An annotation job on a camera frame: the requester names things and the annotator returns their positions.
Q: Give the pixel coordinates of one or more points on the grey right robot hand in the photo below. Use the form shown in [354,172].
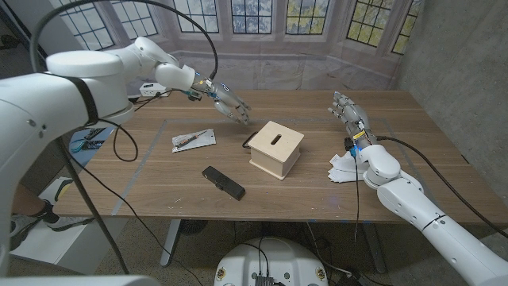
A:
[353,117]

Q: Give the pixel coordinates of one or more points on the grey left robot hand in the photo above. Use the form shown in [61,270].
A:
[224,99]

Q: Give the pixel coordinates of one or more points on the light wooden box with slot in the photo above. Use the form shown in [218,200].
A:
[275,155]

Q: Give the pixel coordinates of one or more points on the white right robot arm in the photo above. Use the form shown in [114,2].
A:
[428,222]

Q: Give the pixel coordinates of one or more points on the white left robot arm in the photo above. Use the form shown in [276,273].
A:
[39,111]

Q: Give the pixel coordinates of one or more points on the black TV remote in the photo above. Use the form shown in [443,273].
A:
[223,182]

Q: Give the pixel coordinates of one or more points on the black remote on stool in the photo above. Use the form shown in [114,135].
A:
[95,133]

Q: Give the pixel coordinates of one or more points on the pen in clear packet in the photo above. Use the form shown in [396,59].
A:
[194,140]

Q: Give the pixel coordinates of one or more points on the white paper napkin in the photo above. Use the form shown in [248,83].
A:
[341,171]

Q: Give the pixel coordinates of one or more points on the printed window backdrop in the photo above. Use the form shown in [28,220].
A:
[278,59]

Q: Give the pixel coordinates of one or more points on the white power strip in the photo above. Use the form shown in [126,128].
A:
[148,90]

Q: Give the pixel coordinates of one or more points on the grey table leg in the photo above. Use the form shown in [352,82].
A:
[170,242]
[373,246]

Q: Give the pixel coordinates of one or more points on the black floor fan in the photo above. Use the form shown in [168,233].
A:
[193,227]

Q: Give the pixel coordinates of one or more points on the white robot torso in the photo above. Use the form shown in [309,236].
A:
[272,260]

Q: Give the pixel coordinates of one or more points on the white floor mat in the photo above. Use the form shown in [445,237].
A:
[43,242]

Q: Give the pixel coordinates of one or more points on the person's leg with sneaker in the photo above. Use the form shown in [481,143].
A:
[28,226]

